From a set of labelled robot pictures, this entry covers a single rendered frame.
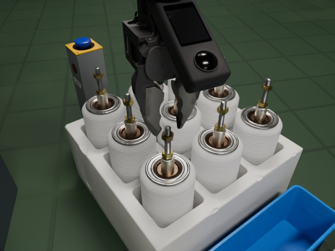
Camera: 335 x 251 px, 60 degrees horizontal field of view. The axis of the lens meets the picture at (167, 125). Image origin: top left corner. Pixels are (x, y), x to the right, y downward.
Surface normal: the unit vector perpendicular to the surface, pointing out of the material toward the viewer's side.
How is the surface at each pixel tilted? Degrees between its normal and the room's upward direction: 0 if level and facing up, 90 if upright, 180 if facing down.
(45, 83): 0
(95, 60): 90
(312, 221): 88
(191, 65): 30
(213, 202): 0
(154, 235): 0
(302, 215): 88
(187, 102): 90
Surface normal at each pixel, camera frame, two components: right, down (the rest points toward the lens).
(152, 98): 0.43, 0.57
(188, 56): 0.20, -0.38
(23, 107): 0.00, -0.77
